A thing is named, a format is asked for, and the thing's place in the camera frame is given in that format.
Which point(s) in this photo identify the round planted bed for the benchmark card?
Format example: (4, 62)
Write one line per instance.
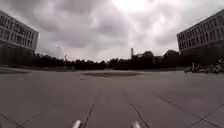
(111, 74)

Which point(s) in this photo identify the row of dark trees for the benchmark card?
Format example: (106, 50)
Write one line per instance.
(90, 64)

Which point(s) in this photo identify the tall thin tower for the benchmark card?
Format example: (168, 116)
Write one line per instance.
(132, 52)

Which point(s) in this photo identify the grey paved plaza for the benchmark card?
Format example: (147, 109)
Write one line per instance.
(110, 100)

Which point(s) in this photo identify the pale tall building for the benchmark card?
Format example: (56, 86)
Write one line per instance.
(60, 52)

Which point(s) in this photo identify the robot's own part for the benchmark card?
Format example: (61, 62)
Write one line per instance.
(136, 125)
(76, 124)

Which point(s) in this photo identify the row of parked bicycles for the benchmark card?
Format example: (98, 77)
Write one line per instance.
(206, 68)

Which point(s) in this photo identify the grey building with window rows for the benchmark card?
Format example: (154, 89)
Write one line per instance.
(203, 35)

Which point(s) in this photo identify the pale building with window rows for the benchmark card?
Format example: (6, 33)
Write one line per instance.
(15, 33)

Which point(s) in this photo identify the grass strip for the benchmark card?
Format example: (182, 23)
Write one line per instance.
(10, 70)

